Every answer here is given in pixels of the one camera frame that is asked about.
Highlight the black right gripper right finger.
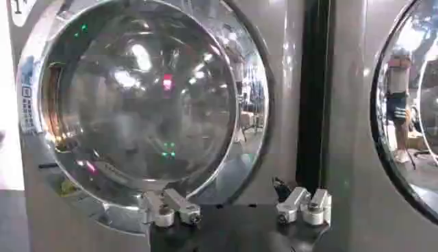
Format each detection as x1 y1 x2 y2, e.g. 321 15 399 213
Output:
272 177 333 227

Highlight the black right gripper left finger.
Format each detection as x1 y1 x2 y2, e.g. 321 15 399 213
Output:
138 187 203 229

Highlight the grey dryer with label sticker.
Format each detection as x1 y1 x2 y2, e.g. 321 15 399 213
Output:
6 0 307 252

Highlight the round glass dryer door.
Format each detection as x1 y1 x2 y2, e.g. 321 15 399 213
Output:
370 0 438 226

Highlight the round glass door with sticker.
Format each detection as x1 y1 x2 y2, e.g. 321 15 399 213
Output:
16 0 275 238

